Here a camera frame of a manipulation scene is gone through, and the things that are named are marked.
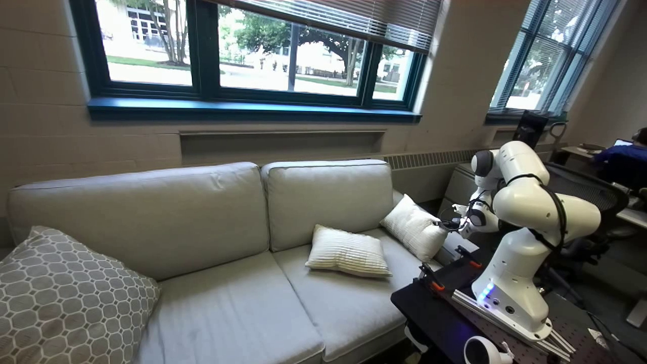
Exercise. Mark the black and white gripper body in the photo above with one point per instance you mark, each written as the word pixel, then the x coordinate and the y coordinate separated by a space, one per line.
pixel 459 220

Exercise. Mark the large white striped pillow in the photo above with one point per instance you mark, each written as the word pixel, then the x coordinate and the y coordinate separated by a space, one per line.
pixel 416 229

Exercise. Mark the small white striped pillow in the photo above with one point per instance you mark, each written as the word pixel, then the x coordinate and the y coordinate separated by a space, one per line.
pixel 353 254

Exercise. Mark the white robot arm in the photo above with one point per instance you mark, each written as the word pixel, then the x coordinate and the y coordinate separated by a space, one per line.
pixel 511 186

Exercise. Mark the light grey couch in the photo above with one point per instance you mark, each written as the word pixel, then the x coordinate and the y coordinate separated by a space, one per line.
pixel 227 248

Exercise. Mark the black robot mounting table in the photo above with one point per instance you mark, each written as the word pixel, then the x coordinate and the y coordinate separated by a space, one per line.
pixel 444 325

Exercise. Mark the white VR controller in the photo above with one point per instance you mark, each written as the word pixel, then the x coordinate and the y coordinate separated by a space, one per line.
pixel 481 350

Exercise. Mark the black office chair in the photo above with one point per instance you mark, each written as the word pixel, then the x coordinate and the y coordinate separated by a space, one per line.
pixel 605 196

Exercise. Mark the teal framed window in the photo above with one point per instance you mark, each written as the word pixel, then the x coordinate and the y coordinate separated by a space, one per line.
pixel 168 60
pixel 548 57

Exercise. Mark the grey window blinds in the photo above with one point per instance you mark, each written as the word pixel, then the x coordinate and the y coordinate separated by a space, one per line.
pixel 400 22

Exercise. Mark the grey patterned pillow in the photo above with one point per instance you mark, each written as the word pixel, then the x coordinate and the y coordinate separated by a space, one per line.
pixel 67 303

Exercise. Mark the orange handled clamp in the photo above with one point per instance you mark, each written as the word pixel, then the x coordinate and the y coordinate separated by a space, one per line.
pixel 469 258
pixel 433 281

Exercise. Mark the wall radiator vent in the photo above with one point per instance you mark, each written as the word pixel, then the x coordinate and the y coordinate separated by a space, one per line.
pixel 425 175

